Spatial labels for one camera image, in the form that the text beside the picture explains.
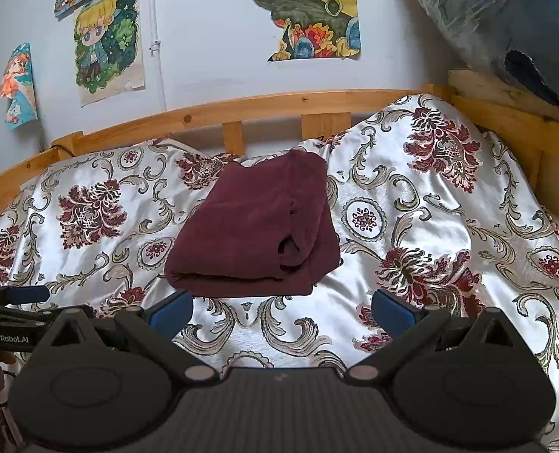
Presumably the white wall pipe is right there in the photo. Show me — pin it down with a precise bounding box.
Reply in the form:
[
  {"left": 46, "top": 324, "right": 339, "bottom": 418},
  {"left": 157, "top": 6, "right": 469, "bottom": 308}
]
[{"left": 146, "top": 0, "right": 168, "bottom": 112}]

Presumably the wooden bed frame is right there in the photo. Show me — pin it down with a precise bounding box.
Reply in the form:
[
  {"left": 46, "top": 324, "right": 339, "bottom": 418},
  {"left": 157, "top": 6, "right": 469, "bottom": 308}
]
[{"left": 0, "top": 70, "right": 559, "bottom": 227}]

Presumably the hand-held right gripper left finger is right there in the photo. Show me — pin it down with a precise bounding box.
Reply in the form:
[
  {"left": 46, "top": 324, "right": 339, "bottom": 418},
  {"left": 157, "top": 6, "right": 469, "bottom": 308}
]
[{"left": 43, "top": 290, "right": 221, "bottom": 385}]

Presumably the small orange-haired figure poster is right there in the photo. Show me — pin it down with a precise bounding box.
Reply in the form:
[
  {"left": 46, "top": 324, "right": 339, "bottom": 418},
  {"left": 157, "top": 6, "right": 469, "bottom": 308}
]
[{"left": 0, "top": 43, "right": 40, "bottom": 132}]

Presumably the blond cartoon figure poster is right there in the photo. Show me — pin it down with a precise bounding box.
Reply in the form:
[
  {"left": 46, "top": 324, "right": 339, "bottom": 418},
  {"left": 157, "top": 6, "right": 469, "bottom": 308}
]
[{"left": 73, "top": 0, "right": 147, "bottom": 107}]

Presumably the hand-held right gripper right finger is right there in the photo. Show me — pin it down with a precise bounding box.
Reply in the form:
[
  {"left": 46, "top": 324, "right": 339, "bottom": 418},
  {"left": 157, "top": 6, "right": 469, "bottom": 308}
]
[{"left": 343, "top": 289, "right": 522, "bottom": 385}]

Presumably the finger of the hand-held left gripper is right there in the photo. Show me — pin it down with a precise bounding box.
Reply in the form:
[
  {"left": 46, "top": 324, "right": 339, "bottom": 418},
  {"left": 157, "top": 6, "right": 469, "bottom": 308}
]
[{"left": 0, "top": 285, "right": 51, "bottom": 312}]

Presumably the colourful landscape poster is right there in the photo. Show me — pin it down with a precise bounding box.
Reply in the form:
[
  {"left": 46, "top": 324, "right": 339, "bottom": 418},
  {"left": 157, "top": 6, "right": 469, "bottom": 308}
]
[{"left": 249, "top": 0, "right": 362, "bottom": 62}]

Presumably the floral satin blanket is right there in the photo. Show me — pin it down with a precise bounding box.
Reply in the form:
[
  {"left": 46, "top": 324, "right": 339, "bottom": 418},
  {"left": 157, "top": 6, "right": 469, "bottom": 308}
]
[{"left": 0, "top": 93, "right": 559, "bottom": 453}]

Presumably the maroon long-sleeved shirt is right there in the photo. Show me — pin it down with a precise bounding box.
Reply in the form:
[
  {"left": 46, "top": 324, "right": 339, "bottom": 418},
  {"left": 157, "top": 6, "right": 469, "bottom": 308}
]
[{"left": 165, "top": 148, "right": 342, "bottom": 299}]

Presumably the plastic-wrapped dark bundle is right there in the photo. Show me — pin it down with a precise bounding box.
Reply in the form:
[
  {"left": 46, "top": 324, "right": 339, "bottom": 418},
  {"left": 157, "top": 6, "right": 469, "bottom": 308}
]
[{"left": 378, "top": 0, "right": 559, "bottom": 107}]

